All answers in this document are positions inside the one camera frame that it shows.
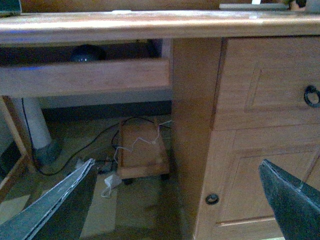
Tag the dark grey wireless mouse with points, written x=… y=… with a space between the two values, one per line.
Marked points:
x=87 y=53

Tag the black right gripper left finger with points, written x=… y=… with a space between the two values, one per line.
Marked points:
x=60 y=214

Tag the white pole with base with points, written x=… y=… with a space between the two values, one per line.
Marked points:
x=46 y=149

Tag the small wooden wheeled stand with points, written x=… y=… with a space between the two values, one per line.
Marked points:
x=141 y=150

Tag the crumpled white paper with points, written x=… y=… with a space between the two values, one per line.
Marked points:
x=111 y=182

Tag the wooden pull-out keyboard tray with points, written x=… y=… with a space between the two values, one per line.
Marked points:
x=71 y=78

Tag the black round door knob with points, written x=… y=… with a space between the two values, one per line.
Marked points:
x=212 y=199

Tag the wooden desk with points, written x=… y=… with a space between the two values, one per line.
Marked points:
x=238 y=80

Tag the grey laptop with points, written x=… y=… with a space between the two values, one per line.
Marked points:
x=10 y=8

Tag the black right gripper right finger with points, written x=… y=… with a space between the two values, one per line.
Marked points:
x=295 y=204

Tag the black ring drawer handle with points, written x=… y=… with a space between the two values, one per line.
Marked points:
x=312 y=96

